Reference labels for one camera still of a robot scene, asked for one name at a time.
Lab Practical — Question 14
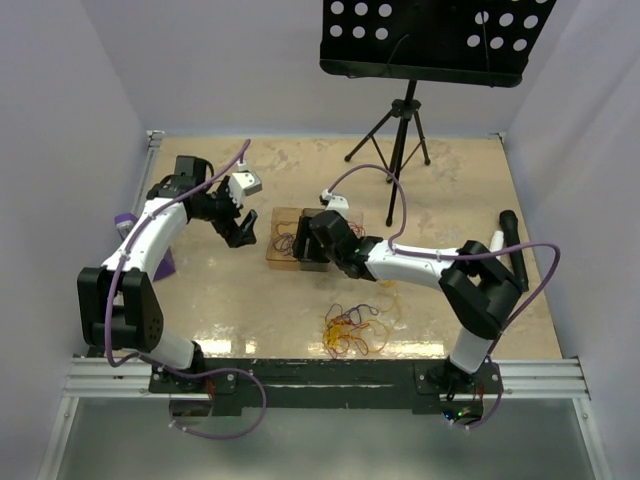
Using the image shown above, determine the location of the clear transparent bin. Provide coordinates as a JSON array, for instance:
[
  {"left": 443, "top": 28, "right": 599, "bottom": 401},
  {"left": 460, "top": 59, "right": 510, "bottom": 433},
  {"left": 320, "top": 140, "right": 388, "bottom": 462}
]
[{"left": 347, "top": 211, "right": 366, "bottom": 239}]

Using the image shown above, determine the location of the yellow red cable ball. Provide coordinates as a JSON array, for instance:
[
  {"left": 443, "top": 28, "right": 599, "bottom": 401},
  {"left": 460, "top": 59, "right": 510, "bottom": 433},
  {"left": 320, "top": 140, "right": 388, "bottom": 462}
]
[{"left": 322, "top": 303, "right": 394, "bottom": 359}]

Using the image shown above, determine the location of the black microphone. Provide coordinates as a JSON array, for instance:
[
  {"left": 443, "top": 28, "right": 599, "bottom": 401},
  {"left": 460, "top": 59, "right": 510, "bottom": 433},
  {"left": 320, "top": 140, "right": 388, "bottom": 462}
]
[{"left": 498, "top": 210, "right": 529, "bottom": 293}]

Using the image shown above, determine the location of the purple metronome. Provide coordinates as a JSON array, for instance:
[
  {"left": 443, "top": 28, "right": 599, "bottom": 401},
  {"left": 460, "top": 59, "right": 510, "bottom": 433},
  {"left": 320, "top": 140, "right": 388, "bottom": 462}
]
[{"left": 114, "top": 213, "right": 176, "bottom": 282}]

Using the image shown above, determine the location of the white microphone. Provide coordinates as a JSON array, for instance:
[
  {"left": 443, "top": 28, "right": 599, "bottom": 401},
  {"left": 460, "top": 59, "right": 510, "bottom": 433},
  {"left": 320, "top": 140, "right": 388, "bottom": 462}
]
[{"left": 489, "top": 230, "right": 505, "bottom": 252}]

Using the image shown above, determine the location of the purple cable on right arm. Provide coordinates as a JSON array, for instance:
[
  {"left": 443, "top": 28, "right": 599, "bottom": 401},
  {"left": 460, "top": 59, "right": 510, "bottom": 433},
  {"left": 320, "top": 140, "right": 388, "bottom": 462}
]
[{"left": 329, "top": 164, "right": 561, "bottom": 431}]

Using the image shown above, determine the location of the purple thin cable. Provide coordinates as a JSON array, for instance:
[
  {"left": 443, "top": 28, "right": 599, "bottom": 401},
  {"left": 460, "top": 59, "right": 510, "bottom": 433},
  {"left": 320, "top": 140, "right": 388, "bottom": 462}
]
[{"left": 269, "top": 219, "right": 301, "bottom": 259}]

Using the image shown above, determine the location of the black music stand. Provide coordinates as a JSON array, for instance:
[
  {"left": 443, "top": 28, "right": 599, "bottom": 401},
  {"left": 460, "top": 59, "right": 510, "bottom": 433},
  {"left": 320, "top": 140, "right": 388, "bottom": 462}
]
[{"left": 318, "top": 0, "right": 557, "bottom": 228}]

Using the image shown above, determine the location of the grey transparent bin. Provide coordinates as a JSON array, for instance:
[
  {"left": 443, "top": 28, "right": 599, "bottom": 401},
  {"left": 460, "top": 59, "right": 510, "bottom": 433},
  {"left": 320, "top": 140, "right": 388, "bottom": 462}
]
[{"left": 293, "top": 208, "right": 330, "bottom": 272}]

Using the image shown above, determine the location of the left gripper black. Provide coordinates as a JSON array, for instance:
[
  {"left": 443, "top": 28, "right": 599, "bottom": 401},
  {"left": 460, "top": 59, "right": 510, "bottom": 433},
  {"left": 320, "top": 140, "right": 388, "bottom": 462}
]
[{"left": 194, "top": 176, "right": 257, "bottom": 247}]

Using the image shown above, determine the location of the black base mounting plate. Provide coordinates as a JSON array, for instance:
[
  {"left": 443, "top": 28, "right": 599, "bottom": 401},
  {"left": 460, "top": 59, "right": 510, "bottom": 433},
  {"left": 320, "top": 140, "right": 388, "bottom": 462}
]
[{"left": 149, "top": 358, "right": 503, "bottom": 418}]

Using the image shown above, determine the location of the orange transparent bin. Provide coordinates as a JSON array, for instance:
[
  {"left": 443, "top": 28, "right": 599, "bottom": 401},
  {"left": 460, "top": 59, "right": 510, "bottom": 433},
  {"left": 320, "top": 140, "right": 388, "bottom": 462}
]
[{"left": 266, "top": 207, "right": 302, "bottom": 271}]

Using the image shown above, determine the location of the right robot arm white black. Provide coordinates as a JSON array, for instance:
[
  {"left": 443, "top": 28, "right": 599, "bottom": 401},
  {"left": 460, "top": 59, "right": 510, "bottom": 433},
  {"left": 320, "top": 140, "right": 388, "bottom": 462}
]
[{"left": 306, "top": 210, "right": 522, "bottom": 398}]

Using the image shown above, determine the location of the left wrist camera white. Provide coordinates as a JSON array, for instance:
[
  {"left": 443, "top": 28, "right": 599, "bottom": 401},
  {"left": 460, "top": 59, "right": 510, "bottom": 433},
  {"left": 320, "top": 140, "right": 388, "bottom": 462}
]
[{"left": 228, "top": 160, "right": 263, "bottom": 208}]

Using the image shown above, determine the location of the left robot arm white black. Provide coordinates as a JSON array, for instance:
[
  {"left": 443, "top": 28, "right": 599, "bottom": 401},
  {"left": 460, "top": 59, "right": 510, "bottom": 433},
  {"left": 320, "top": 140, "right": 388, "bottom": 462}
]
[{"left": 77, "top": 151, "right": 262, "bottom": 392}]

